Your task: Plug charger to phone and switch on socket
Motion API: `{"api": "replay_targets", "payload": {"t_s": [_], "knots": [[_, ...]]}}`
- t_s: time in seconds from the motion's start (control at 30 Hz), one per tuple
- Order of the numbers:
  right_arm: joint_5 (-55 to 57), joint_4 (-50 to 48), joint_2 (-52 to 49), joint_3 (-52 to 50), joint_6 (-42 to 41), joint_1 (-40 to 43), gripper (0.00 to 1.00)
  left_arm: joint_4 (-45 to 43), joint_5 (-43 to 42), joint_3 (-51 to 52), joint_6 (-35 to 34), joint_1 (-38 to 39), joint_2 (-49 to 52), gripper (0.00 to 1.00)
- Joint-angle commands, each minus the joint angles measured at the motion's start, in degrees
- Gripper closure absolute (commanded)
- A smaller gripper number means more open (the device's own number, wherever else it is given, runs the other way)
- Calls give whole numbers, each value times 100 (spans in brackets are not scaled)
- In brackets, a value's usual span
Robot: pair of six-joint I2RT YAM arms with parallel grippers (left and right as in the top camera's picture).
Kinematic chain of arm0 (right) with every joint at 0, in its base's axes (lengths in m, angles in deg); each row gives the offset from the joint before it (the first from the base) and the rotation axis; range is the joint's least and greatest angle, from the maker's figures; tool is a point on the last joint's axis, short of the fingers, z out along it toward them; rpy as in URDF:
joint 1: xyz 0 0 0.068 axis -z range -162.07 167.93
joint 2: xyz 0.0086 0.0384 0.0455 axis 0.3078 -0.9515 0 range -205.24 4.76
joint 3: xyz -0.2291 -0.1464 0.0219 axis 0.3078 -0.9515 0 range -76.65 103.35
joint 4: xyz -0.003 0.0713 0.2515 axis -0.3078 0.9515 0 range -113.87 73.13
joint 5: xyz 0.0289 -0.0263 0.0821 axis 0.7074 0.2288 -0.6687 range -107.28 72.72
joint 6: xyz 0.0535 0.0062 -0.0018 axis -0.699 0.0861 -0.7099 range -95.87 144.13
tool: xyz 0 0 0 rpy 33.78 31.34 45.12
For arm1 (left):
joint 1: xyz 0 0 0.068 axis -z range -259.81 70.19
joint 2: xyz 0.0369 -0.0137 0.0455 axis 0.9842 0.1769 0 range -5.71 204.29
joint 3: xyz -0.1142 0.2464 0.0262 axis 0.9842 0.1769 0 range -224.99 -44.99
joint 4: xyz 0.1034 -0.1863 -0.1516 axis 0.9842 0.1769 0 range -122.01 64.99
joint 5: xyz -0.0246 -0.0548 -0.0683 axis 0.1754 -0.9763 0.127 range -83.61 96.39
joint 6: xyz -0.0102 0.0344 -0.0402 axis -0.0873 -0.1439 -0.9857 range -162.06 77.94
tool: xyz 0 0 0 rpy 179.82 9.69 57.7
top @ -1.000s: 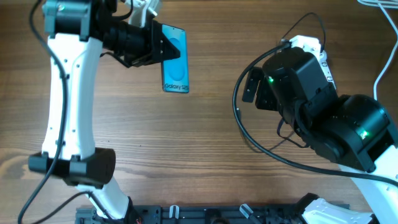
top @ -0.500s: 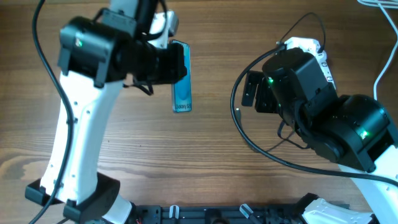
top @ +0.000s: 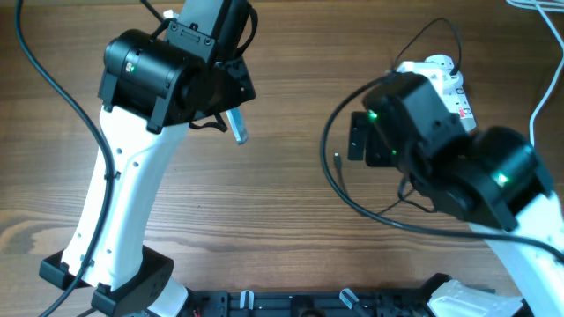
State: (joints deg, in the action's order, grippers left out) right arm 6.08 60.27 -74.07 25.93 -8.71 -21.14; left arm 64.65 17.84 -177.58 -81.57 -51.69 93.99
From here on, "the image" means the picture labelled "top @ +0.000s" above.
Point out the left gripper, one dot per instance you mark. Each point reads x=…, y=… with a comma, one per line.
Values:
x=241, y=85

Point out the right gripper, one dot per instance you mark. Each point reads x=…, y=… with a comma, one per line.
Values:
x=374, y=153

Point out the turquoise screen smartphone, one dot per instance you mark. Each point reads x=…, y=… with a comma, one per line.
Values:
x=238, y=125

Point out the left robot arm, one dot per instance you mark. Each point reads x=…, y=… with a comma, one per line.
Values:
x=188, y=74

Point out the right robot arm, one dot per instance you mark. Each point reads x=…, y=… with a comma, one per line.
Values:
x=493, y=180

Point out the white USB charger plug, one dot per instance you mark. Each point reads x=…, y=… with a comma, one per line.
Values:
x=452, y=82

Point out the white power strip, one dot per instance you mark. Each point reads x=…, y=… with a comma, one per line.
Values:
x=456, y=103

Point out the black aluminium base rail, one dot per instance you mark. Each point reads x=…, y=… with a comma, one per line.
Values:
x=393, y=302

